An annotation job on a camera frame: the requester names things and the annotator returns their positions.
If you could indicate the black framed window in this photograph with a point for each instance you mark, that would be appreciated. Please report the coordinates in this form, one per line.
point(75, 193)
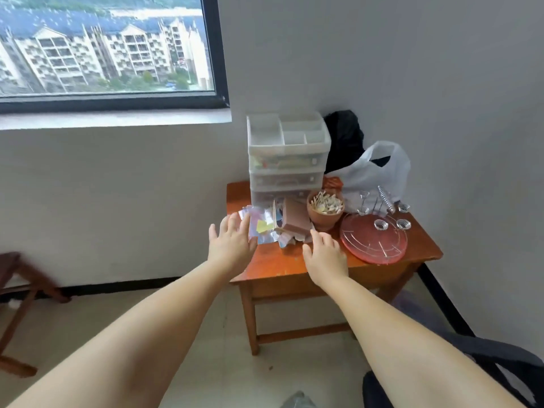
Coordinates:
point(106, 50)

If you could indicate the person's right forearm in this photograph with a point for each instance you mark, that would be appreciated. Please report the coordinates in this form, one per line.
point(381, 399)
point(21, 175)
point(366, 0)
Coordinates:
point(403, 344)

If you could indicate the black bag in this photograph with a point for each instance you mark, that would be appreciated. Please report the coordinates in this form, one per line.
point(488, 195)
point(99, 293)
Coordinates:
point(343, 140)

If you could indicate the red round tray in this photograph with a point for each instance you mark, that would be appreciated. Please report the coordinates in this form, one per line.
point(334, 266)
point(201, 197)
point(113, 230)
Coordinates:
point(361, 250)

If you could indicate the person's left forearm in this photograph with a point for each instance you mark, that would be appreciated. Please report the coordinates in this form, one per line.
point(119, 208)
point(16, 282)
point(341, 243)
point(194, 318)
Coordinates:
point(136, 339)

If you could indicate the orange packet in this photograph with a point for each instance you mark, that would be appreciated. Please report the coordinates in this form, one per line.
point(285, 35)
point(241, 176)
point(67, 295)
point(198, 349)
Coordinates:
point(332, 183)

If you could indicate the small metal coil holder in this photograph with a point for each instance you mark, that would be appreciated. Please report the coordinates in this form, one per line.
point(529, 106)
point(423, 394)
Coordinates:
point(403, 224)
point(381, 225)
point(403, 206)

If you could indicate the bunch of wooden sticks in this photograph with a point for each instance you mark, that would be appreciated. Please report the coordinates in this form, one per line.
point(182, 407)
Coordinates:
point(326, 203)

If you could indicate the white plastic bag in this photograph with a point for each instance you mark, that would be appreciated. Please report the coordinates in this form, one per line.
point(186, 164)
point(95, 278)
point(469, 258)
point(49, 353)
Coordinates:
point(365, 176)

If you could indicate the person's left thumb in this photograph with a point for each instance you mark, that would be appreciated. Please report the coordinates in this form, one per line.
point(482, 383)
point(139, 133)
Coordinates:
point(253, 245)

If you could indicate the pile of holographic cards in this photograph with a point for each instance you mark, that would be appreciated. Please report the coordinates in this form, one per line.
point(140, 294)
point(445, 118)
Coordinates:
point(264, 225)

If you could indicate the person's left hand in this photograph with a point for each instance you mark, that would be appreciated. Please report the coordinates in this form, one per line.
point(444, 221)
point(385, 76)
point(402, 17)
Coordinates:
point(231, 248)

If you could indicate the white window sill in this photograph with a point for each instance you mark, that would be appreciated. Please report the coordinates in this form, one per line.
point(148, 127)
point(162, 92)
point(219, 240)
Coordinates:
point(114, 118)

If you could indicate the brown pink paper box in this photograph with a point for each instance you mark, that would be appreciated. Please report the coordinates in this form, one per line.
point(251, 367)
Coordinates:
point(295, 218)

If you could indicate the black baseboard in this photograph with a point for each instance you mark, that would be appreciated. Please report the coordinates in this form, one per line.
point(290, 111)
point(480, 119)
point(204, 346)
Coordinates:
point(444, 299)
point(119, 286)

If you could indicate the white plastic drawer organizer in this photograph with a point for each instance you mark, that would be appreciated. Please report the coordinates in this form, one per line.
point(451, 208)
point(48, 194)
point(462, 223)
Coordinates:
point(287, 161)

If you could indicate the person's left little finger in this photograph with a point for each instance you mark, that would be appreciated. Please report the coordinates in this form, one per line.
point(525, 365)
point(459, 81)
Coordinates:
point(212, 235)

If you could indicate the dark wooden chair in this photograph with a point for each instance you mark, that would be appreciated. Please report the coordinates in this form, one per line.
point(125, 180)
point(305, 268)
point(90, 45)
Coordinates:
point(23, 276)

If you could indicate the black office chair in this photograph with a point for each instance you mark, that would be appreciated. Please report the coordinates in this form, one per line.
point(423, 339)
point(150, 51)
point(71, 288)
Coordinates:
point(488, 352)

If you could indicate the grey shoe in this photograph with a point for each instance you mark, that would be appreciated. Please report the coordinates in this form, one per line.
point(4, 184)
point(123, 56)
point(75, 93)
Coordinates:
point(299, 400)

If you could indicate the person's right hand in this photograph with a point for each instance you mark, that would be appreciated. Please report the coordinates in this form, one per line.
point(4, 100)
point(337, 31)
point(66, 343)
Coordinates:
point(328, 263)

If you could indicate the terracotta pot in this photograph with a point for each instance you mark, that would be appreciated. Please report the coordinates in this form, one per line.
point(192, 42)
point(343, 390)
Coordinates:
point(323, 220)

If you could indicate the small orange wooden table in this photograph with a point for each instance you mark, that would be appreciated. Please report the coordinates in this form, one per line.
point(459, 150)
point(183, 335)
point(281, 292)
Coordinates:
point(280, 263)

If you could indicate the person's right thumb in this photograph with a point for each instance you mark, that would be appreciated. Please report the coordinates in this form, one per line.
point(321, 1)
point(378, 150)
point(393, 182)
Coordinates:
point(307, 253)

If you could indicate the person's left middle finger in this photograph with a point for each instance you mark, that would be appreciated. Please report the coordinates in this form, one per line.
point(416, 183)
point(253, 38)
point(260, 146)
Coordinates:
point(234, 224)

